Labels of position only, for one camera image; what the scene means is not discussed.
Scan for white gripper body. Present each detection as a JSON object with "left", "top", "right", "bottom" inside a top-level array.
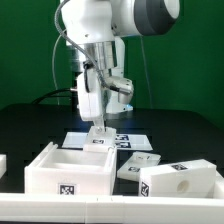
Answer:
[{"left": 77, "top": 71, "right": 104, "bottom": 121}]

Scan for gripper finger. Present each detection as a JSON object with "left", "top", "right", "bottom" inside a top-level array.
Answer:
[{"left": 93, "top": 117, "right": 105, "bottom": 134}]

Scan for white cabinet door panel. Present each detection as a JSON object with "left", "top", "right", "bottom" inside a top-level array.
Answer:
[{"left": 83, "top": 126, "right": 116, "bottom": 152}]

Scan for white small door panel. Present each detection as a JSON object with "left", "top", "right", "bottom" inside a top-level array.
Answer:
[{"left": 117, "top": 151, "right": 161, "bottom": 182}]

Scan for white cabinet body box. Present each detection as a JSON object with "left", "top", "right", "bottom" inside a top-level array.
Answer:
[{"left": 24, "top": 142, "right": 117, "bottom": 196}]

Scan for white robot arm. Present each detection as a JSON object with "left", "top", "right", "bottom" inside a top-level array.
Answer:
[{"left": 54, "top": 0, "right": 180, "bottom": 134}]

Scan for white cabinet top block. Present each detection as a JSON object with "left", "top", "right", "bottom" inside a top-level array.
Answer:
[{"left": 138, "top": 159, "right": 216, "bottom": 198}]

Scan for white flat marker plate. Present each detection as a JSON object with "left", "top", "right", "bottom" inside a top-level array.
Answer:
[{"left": 62, "top": 132, "right": 153, "bottom": 151}]

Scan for white block at left edge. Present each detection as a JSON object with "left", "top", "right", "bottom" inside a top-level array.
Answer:
[{"left": 0, "top": 154, "right": 7, "bottom": 179}]

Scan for black base cables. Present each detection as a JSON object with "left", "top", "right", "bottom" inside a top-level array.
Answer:
[{"left": 31, "top": 87, "right": 79, "bottom": 105}]

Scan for grey braided camera cable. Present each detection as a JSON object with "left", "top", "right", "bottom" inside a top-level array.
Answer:
[{"left": 54, "top": 0, "right": 129, "bottom": 93}]

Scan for white front rail bar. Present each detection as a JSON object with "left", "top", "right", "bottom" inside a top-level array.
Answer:
[{"left": 0, "top": 171, "right": 224, "bottom": 224}]

